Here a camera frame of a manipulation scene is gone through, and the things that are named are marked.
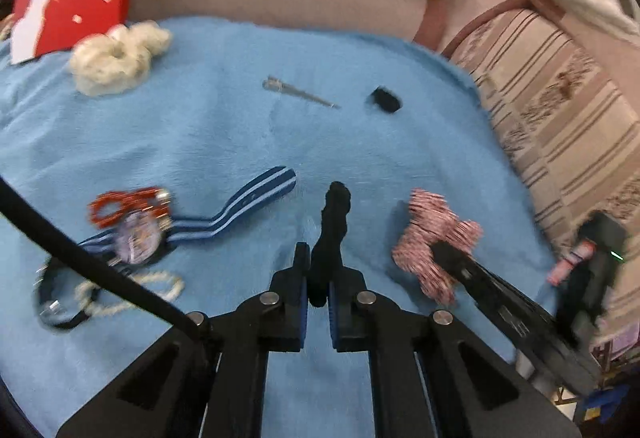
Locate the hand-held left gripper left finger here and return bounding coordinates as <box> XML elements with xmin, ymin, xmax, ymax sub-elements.
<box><xmin>55</xmin><ymin>242</ymin><xmax>309</xmax><ymax>438</ymax></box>

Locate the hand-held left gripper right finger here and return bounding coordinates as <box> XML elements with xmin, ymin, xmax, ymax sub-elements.
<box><xmin>328</xmin><ymin>272</ymin><xmax>584</xmax><ymax>438</ymax></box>

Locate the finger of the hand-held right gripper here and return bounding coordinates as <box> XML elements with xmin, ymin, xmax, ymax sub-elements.
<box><xmin>431</xmin><ymin>242</ymin><xmax>567</xmax><ymax>360</ymax></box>

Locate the red white checkered scrunchie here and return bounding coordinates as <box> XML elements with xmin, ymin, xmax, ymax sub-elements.
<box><xmin>391</xmin><ymin>188</ymin><xmax>484</xmax><ymax>305</ymax></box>

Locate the black scrunchie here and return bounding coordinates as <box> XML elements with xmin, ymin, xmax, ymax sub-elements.
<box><xmin>308</xmin><ymin>181</ymin><xmax>353</xmax><ymax>308</ymax></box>

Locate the striped beige sofa cushion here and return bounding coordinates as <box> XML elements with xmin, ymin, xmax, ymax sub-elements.
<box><xmin>440</xmin><ymin>7</ymin><xmax>640</xmax><ymax>264</ymax></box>

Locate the light blue fluffy blanket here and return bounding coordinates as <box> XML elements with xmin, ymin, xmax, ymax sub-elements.
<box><xmin>0</xmin><ymin>16</ymin><xmax>562</xmax><ymax>438</ymax></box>

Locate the small black clip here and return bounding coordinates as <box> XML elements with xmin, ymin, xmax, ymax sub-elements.
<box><xmin>369</xmin><ymin>87</ymin><xmax>402</xmax><ymax>114</ymax></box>

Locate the silver metal hair pin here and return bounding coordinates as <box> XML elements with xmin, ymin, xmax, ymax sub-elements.
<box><xmin>262</xmin><ymin>75</ymin><xmax>342</xmax><ymax>110</ymax></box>

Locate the cream fluffy scrunchie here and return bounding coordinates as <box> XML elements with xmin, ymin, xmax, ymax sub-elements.
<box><xmin>68</xmin><ymin>20</ymin><xmax>174</xmax><ymax>96</ymax></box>

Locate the white pearl bracelet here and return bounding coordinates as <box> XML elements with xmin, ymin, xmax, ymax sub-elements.
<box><xmin>74</xmin><ymin>269</ymin><xmax>186</xmax><ymax>317</ymax></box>

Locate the blue striped strap watch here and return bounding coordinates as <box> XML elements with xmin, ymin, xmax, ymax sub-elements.
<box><xmin>79</xmin><ymin>165</ymin><xmax>298</xmax><ymax>267</ymax></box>

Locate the red bead bracelet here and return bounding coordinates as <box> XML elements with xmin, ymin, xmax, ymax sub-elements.
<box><xmin>88</xmin><ymin>187</ymin><xmax>174</xmax><ymax>227</ymax></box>

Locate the black cable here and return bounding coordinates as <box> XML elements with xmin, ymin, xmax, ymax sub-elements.
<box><xmin>0</xmin><ymin>175</ymin><xmax>206</xmax><ymax>336</ymax></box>

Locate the black strap watch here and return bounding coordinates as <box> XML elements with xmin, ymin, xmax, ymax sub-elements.
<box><xmin>34</xmin><ymin>261</ymin><xmax>93</xmax><ymax>330</ymax></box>

